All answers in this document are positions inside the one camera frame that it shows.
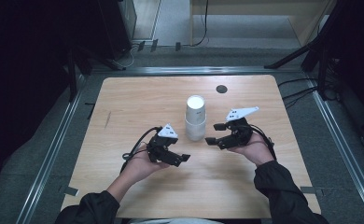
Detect person's left hand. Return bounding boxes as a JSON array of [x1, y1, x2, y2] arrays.
[[120, 144, 171, 184]]

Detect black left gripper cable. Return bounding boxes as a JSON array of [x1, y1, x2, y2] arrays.
[[119, 125, 163, 174]]

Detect black cabinet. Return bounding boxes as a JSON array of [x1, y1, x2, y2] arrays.
[[97, 0, 138, 61]]

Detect metal floor rail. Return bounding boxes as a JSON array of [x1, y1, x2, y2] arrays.
[[90, 65, 303, 77], [304, 74, 364, 224], [15, 74, 89, 224]]

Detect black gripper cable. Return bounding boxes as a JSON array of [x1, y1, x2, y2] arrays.
[[119, 125, 163, 174], [249, 123, 278, 161]]

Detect light wooden shelf unit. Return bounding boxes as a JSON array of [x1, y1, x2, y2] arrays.
[[189, 0, 337, 48]]

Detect white floor cable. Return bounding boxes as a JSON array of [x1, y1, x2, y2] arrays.
[[116, 43, 141, 70]]

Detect person's right hand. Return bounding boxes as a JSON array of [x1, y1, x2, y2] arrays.
[[228, 131, 276, 168]]

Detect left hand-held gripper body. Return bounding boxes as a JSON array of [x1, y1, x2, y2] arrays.
[[147, 123, 179, 165]]

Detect black floor cables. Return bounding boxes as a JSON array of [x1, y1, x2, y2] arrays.
[[277, 77, 320, 110]]

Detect black tripod stand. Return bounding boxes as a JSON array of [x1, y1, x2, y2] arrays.
[[263, 0, 364, 102]]

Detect black metal stand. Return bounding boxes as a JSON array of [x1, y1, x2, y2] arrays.
[[63, 46, 94, 103]]

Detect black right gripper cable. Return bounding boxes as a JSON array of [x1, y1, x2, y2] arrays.
[[249, 123, 278, 161]]

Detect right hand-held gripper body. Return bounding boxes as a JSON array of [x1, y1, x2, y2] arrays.
[[218, 105, 260, 150]]

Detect black hanging cable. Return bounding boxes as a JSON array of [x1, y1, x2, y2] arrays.
[[191, 0, 210, 48]]

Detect stack of white paper cups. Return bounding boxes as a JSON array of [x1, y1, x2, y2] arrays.
[[184, 94, 207, 142]]

